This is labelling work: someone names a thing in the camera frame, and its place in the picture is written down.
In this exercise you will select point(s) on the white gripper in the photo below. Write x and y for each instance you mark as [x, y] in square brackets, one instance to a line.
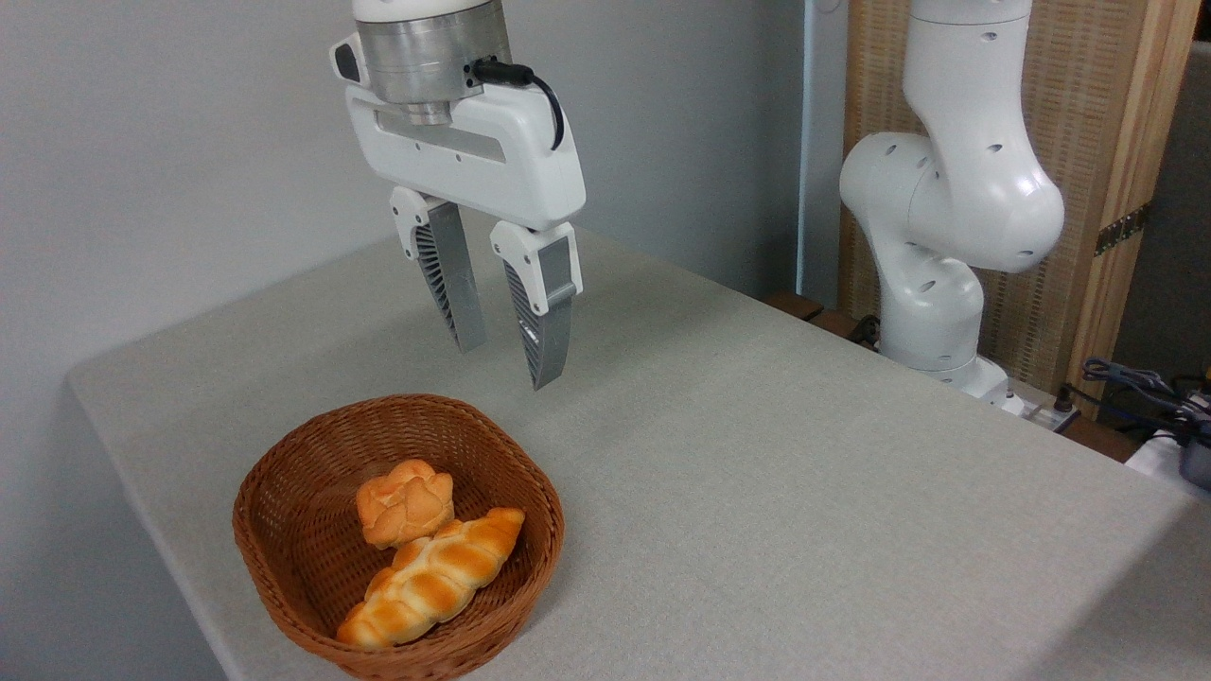
[492, 161]

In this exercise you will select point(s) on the round knotted bread roll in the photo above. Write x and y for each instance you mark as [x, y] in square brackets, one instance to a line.
[405, 506]

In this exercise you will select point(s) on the long braided bread loaf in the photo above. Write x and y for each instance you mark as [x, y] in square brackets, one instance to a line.
[435, 577]

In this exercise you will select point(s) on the brown wicker basket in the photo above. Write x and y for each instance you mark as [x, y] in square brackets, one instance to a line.
[303, 530]

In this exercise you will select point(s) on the white vertical pole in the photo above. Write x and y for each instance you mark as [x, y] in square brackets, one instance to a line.
[814, 142]

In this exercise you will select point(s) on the white power strip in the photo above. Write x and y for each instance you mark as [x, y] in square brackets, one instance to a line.
[1041, 411]

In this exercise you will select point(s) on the wooden rattan screen panel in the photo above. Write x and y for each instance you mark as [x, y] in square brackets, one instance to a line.
[1102, 142]

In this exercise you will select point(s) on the metal screen hinge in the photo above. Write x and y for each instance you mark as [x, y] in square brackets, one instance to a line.
[1124, 229]

